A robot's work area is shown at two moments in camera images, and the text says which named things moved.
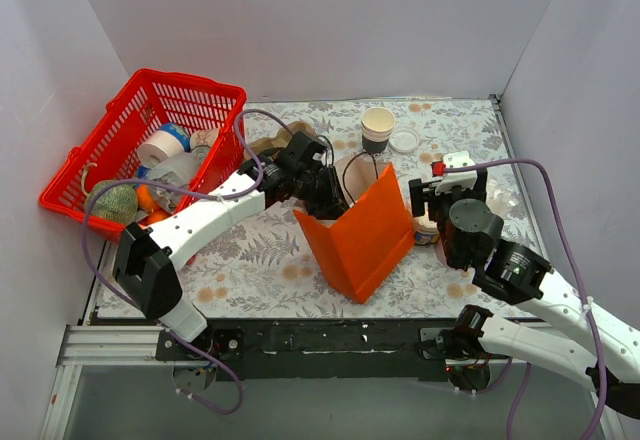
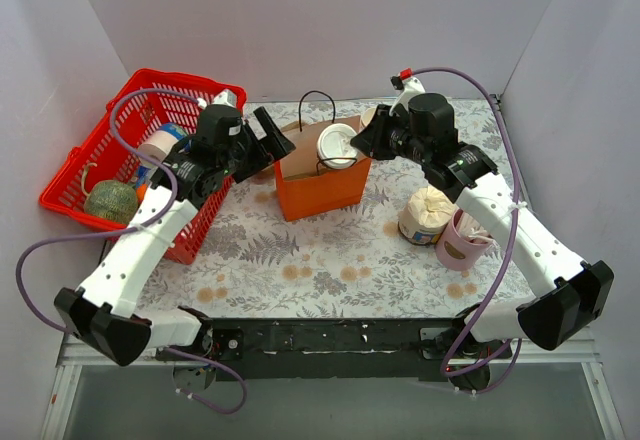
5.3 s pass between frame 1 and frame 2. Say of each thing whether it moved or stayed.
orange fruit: stayed
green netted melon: stayed
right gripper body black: moved
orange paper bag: moved
